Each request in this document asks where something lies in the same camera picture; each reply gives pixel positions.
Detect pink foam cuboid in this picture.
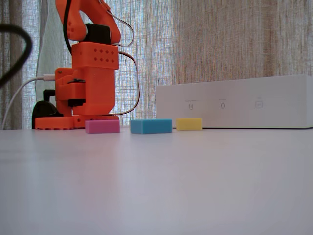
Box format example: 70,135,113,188
85,119,121,134

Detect blue foam cuboid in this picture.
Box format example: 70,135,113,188
130,119,173,135

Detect yellow foam cuboid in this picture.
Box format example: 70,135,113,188
176,117,203,131

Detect white cardboard bin box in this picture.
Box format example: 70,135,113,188
156,74,313,130

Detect beige woven curtain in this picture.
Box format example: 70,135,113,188
0,0,313,130

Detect black table clamp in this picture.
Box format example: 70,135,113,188
32,89,64,130

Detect pale sheer curtain panel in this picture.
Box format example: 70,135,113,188
35,0,74,103

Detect long white servo cable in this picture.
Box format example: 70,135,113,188
107,51,140,117

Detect short white servo cable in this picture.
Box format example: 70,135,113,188
99,0,134,47

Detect white USB cable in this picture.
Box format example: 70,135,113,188
1,74,56,130

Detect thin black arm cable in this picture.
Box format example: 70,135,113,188
63,0,73,53

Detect thick black cable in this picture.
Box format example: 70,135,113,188
0,23,33,89

